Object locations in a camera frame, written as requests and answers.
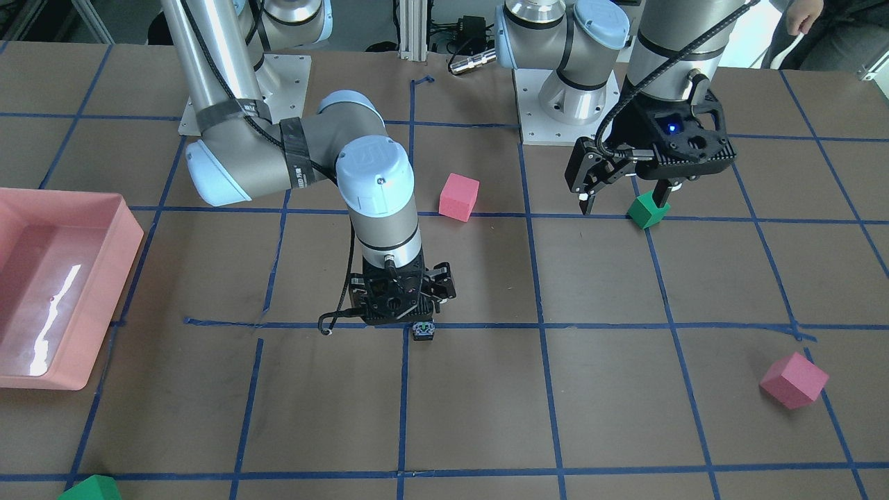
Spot black gripper with led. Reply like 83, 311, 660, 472
564, 75, 737, 215

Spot black gripper of arm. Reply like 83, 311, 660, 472
349, 256, 456, 326

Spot yellow push button black base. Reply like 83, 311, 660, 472
410, 320, 436, 342

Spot second robot arm blue caps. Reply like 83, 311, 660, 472
493, 1, 752, 228

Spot robot arm with blue caps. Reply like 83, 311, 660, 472
162, 1, 456, 336

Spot person hand in background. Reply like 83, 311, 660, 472
784, 0, 824, 37

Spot green foam cube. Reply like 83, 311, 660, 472
626, 191, 671, 230
58, 475, 123, 500

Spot pink foam cube centre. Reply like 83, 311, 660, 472
438, 173, 480, 222

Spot pink foam cube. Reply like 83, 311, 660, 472
759, 353, 831, 410
438, 173, 480, 222

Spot silver metal cylinder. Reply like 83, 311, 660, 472
448, 49, 497, 76

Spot black power adapter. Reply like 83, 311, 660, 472
455, 15, 487, 44

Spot pink plastic tray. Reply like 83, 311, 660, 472
1, 187, 143, 390

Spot green foam cube bottom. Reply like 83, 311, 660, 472
58, 475, 123, 500

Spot black coiled gripper cable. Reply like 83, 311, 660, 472
595, 0, 758, 159

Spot black cable of button arm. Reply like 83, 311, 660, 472
318, 222, 369, 336

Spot second silver arm base plate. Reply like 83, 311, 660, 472
513, 69, 620, 146

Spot aluminium profile post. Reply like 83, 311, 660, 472
398, 0, 429, 63

